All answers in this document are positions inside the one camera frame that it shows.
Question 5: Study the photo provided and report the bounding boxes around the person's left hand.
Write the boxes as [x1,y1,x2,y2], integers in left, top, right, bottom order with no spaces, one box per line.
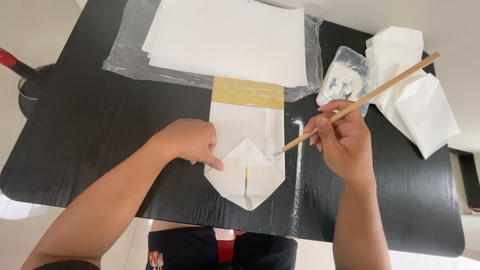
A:
[150,119,225,172]

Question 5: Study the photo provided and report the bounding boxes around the person's right hand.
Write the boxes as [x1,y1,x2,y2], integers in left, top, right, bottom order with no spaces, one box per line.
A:
[302,99,376,187]

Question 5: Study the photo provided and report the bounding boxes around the white paper bag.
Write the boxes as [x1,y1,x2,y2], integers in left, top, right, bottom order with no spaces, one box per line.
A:
[204,101,286,211]

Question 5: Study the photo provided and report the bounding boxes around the wooden glue brush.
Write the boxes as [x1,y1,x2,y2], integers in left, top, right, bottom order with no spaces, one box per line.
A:
[272,52,442,157]

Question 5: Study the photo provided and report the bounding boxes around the white glue streak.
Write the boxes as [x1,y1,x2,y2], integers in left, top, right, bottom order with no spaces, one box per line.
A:
[291,115,305,236]

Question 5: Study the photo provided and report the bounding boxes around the white glue paste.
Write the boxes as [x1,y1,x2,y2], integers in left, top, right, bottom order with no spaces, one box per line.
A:
[323,62,372,103]

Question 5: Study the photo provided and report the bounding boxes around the clear plastic glue container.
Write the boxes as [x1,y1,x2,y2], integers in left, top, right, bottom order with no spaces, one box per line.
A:
[316,45,377,118]

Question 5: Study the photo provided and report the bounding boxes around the pile of finished paper bags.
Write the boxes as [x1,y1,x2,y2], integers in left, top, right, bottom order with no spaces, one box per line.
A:
[365,26,461,160]

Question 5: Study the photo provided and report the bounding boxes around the clear plastic bag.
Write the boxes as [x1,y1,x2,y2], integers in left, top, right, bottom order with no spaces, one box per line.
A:
[101,0,323,103]

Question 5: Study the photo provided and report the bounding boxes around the person's black shorts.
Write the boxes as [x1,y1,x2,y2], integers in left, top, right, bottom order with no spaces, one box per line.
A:
[145,226,299,270]

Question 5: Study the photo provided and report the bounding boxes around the stack of white paper sheets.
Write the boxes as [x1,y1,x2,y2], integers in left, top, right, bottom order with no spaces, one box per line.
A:
[141,0,309,88]

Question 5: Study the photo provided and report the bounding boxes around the red chair seat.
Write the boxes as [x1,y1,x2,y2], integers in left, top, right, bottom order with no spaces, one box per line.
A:
[217,229,246,264]

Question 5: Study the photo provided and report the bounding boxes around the dark furniture piece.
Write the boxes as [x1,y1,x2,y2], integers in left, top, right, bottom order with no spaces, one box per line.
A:
[449,147,480,215]

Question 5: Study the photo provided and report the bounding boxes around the round metal-rimmed bucket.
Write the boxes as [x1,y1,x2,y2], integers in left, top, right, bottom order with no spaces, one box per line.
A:
[17,63,57,119]

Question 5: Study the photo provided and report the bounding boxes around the person's dark shirt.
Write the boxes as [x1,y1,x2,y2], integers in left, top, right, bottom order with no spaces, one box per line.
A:
[33,259,101,270]

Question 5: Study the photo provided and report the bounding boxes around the black red handle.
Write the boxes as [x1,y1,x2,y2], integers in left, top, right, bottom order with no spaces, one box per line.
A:
[0,47,46,82]

